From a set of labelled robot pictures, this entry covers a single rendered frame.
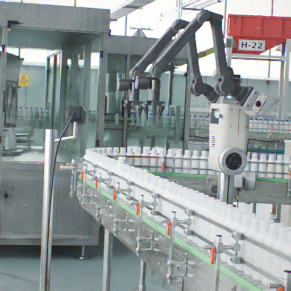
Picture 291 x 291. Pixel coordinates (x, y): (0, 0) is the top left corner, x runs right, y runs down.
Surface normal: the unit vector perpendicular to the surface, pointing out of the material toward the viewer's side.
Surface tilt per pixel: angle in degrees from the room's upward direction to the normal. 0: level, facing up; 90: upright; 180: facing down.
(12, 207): 90
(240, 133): 101
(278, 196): 90
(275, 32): 90
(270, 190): 90
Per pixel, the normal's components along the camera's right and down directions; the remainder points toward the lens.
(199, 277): -0.97, -0.04
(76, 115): -0.11, -0.17
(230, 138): 0.23, 0.25
